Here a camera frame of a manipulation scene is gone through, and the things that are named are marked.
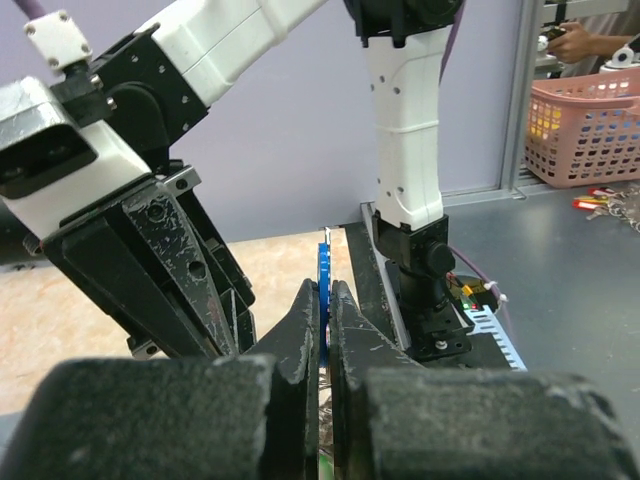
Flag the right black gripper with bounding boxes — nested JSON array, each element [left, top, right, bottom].
[[38, 166, 256, 358]]

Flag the right aluminium corner post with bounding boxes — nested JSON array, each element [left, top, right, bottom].
[[500, 1, 544, 200]]

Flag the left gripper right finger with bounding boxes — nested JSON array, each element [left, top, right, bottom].
[[329, 281, 639, 479]]

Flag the blue key tag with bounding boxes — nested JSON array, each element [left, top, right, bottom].
[[317, 227, 332, 367]]

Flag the bunch of keys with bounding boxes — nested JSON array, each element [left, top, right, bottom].
[[318, 368, 335, 480]]

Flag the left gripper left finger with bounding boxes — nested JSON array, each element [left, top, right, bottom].
[[1, 280, 320, 479]]

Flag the spare keyring bunch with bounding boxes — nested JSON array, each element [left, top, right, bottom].
[[572, 183, 639, 232]]

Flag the pink plastic basket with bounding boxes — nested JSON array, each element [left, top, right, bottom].
[[523, 68, 639, 189]]

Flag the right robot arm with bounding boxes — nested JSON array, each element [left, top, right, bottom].
[[1, 1, 470, 361]]

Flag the person's hand in background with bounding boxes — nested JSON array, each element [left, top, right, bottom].
[[548, 22, 594, 64]]

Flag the aluminium frame rail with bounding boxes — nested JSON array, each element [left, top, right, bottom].
[[361, 202, 410, 351]]

